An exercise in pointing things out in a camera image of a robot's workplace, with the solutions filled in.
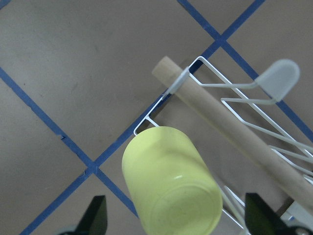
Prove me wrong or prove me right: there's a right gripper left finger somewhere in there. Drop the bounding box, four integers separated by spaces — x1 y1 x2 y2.
77 195 108 235

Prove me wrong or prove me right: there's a white wire cup rack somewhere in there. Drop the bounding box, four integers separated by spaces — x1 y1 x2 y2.
133 56 313 235

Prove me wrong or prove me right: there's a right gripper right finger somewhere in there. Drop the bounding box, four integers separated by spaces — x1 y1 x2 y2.
245 193 290 235

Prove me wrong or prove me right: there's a yellow plastic cup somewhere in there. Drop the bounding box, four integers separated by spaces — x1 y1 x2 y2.
122 126 223 235

